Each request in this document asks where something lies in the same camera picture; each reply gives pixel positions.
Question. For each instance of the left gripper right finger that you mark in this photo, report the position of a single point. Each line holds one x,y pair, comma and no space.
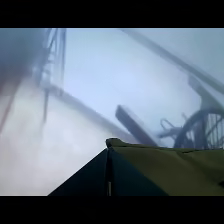
131,181

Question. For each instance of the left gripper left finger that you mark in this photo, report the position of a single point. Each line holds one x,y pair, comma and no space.
88,180

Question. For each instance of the olive green garment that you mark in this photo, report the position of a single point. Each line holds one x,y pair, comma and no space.
180,170

